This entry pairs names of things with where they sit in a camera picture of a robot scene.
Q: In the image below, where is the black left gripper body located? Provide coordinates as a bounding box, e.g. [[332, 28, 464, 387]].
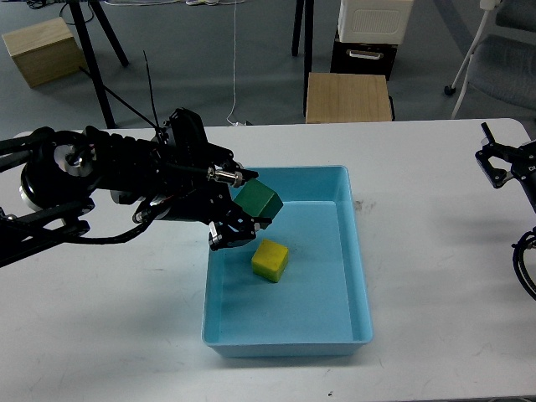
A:
[[133, 137, 235, 224]]

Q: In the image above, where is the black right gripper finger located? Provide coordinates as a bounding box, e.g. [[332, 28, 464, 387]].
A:
[[474, 121, 520, 189]]

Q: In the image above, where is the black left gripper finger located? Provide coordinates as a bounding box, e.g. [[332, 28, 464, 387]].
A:
[[209, 207, 272, 251], [226, 160, 259, 187]]

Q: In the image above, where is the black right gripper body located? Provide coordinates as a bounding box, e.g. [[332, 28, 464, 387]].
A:
[[511, 141, 535, 209]]

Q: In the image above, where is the green cube block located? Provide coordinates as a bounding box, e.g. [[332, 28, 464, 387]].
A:
[[234, 179, 283, 219]]

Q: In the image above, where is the yellow cube block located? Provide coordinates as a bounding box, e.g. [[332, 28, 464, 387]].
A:
[[251, 239, 289, 283]]

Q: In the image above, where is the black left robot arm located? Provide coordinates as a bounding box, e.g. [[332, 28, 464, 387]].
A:
[[1, 108, 282, 265]]

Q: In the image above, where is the light wooden box left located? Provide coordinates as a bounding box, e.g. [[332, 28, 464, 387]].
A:
[[2, 17, 86, 88]]

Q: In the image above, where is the grey office chair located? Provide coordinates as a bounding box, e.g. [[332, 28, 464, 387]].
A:
[[444, 1, 535, 118]]

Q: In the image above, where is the blue plastic tray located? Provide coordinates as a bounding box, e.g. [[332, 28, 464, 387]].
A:
[[202, 166, 374, 357]]

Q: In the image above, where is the black storage crate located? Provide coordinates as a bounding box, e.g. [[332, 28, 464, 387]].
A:
[[330, 34, 398, 81]]

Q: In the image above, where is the black stand legs centre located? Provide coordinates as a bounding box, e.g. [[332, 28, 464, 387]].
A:
[[291, 0, 315, 115]]

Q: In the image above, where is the black tripod stand left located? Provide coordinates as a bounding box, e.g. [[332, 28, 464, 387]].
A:
[[64, 1, 129, 129]]

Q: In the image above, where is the white hanging cable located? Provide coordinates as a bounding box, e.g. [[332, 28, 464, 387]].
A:
[[104, 0, 248, 126]]

